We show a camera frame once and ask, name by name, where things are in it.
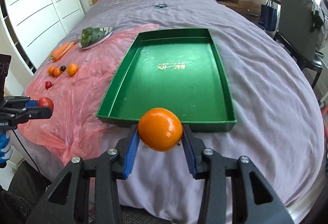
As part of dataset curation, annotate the red apple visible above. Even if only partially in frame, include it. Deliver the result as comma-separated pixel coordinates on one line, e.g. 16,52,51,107
38,97,54,111
45,81,53,90

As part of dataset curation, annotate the orange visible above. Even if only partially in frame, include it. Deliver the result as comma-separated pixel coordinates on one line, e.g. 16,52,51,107
48,66,56,76
67,64,78,77
137,107,183,152

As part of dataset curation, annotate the orange small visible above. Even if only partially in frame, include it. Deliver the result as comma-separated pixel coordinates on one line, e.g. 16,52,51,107
53,68,62,77

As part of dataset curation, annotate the blue white gloved left hand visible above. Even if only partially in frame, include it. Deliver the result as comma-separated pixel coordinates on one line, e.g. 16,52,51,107
0,131,13,169

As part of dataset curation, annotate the pink plastic sheet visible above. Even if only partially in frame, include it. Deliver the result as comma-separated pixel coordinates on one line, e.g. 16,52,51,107
18,23,160,165

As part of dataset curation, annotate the black jacket sleeve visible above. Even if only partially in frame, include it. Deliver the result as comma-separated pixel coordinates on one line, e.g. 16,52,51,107
1,187,30,224

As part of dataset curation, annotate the orange carrot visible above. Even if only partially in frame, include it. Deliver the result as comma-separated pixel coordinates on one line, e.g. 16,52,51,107
49,42,70,61

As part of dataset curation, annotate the orange oval dish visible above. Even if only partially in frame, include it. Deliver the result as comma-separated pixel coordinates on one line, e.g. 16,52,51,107
53,42,75,62

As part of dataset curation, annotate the green bok choy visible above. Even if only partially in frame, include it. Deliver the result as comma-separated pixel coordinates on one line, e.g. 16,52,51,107
80,27,106,48

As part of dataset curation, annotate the white wardrobe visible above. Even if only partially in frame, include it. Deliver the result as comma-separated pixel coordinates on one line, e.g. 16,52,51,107
4,0,84,69

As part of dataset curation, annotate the white patterned plate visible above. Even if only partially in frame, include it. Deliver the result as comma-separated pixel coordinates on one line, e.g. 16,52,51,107
79,27,113,49

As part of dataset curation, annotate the green rectangular tray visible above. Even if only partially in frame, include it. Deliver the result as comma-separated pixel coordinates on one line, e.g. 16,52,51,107
97,28,237,132

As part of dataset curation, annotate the small dark object on bed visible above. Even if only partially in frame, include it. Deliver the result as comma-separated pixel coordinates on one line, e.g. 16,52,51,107
155,3,167,9

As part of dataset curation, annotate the dark blue tote bag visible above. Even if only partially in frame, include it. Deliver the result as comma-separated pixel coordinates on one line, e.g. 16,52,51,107
259,0,277,32

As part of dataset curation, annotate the grey desk chair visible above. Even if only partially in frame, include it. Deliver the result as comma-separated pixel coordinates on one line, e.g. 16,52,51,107
273,0,326,88

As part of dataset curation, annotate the black cable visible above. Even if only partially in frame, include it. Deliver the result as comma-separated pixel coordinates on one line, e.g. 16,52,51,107
11,129,42,173

